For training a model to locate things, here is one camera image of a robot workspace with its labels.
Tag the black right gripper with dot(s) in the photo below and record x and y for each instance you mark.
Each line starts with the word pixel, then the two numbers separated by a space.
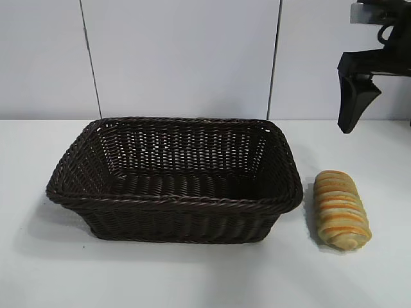
pixel 398 57

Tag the long striped bread roll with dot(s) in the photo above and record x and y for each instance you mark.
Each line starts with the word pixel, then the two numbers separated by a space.
pixel 340 211

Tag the dark brown wicker basket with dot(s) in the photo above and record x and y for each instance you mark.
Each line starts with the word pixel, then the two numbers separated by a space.
pixel 160 221

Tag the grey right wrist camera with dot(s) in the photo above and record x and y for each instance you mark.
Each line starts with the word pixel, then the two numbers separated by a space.
pixel 364 14

